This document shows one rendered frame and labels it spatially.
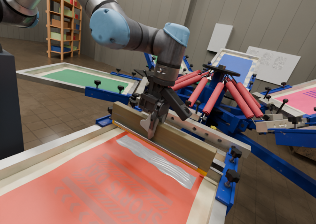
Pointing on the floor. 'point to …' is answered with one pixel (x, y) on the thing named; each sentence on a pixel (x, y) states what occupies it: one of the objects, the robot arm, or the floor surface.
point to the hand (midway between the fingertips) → (154, 134)
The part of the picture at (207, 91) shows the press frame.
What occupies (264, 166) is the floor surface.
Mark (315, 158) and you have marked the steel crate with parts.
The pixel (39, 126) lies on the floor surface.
